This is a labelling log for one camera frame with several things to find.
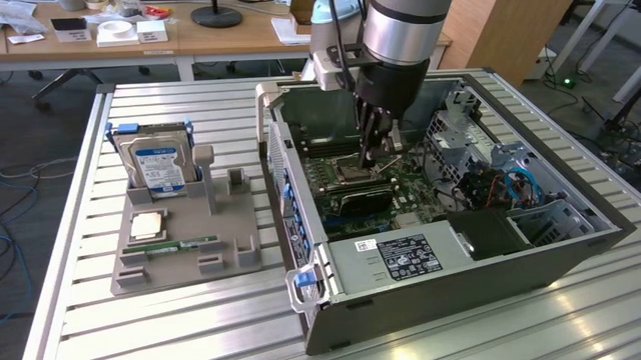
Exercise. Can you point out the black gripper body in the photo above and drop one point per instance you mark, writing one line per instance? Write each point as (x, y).
(390, 86)

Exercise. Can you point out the graphics card with black cooler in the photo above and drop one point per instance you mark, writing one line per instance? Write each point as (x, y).
(364, 204)

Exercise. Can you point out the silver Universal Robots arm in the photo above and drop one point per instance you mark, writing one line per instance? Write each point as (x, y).
(400, 30)

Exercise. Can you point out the CPU socket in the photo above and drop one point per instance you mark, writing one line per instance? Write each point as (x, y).
(350, 174)

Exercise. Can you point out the green motherboard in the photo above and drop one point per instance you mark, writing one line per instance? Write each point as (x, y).
(410, 195)

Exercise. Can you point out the tall metal disk bay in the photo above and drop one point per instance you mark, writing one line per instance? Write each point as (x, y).
(461, 150)

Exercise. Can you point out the stack of white papers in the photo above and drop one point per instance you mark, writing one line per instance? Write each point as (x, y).
(290, 33)

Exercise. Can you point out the brown cardboard box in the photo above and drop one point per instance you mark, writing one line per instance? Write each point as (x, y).
(300, 11)

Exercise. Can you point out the grey power supply unit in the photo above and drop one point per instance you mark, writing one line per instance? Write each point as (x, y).
(360, 270)

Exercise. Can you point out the black fan shroud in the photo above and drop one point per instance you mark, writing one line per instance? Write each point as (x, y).
(490, 236)

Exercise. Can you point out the wooden cabinet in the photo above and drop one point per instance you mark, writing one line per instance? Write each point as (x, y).
(541, 37)

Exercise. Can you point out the wooden desk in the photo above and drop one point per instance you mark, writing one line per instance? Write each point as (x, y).
(224, 37)

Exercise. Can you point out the low metal disk bay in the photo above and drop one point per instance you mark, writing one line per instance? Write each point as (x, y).
(550, 225)

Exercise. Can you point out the black round lamp base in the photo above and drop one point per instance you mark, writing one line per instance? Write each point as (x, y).
(215, 18)

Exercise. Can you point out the open grey PC case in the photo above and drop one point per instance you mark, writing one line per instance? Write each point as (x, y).
(450, 300)

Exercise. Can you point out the hard disk in blue carrier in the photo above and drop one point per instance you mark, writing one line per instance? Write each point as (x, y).
(155, 168)

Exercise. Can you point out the green RAM stick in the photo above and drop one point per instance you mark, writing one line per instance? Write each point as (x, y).
(164, 247)

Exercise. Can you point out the grey printed parts rack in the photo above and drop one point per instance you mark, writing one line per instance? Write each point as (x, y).
(184, 270)

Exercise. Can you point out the silver CPU chip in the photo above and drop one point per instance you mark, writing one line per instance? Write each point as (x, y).
(144, 227)

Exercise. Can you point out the white labelled box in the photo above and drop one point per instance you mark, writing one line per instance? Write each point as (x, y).
(149, 28)

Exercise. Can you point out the red small parts pack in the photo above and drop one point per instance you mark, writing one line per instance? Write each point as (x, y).
(155, 12)

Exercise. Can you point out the flat white box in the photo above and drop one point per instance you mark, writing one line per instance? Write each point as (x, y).
(117, 42)

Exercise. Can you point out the white tape roll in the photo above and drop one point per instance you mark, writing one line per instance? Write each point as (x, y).
(115, 35)

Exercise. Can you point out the beige tape roll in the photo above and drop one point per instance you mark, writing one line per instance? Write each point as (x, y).
(95, 4)

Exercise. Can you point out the black topped white box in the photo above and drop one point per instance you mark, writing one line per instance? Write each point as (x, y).
(72, 35)

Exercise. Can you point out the grey cup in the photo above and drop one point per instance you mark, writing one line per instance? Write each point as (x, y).
(72, 4)

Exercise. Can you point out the white card with red print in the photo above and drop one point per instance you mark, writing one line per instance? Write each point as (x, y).
(24, 39)

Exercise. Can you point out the clear plastic bag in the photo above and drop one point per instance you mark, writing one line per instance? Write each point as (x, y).
(20, 18)

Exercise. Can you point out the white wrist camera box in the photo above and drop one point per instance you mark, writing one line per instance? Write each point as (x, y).
(330, 75)

